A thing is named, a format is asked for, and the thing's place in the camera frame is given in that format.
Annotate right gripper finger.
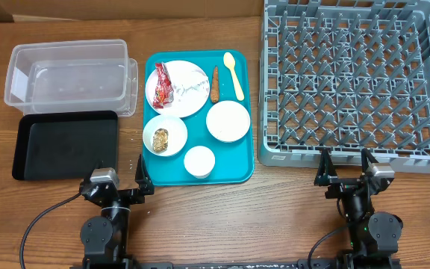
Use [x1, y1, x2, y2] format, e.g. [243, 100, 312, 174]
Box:
[361, 148, 378, 172]
[314, 149, 338, 186]

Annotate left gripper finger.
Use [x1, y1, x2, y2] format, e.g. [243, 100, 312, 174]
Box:
[134, 154, 155, 196]
[87, 161, 103, 179]

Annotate brown food scrap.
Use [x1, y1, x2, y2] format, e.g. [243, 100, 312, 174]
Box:
[152, 128, 169, 153]

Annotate white bowl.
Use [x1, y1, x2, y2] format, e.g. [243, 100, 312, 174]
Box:
[143, 115, 188, 157]

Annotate red snack wrapper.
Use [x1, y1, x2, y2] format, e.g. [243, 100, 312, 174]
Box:
[152, 62, 174, 108]

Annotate pink bowl with rice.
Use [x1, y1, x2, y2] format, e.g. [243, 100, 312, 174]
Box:
[206, 100, 251, 143]

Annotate white napkin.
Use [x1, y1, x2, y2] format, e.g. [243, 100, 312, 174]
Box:
[169, 70, 208, 96]

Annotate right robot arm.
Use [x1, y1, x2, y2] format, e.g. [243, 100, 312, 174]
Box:
[307, 149, 403, 269]

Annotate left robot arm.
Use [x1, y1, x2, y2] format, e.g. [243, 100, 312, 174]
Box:
[80, 156, 155, 268]

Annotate grey dishwasher rack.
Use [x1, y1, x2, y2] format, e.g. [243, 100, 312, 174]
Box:
[258, 0, 430, 173]

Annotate black tray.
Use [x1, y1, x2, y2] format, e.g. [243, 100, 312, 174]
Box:
[12, 111, 119, 181]

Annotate white cup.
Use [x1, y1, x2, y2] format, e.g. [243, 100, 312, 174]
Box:
[184, 146, 215, 179]

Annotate teal serving tray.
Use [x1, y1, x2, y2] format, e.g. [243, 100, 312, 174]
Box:
[143, 50, 255, 186]

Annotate clear plastic bin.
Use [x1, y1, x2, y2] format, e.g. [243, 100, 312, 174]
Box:
[4, 39, 138, 117]

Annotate large white plate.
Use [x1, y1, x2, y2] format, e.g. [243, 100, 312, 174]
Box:
[145, 60, 210, 118]

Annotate brown carrot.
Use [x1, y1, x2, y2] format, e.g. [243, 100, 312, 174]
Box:
[210, 66, 220, 103]

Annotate yellow plastic spoon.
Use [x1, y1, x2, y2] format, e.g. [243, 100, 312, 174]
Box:
[223, 52, 245, 101]

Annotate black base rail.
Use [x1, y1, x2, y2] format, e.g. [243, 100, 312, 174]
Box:
[69, 259, 402, 269]

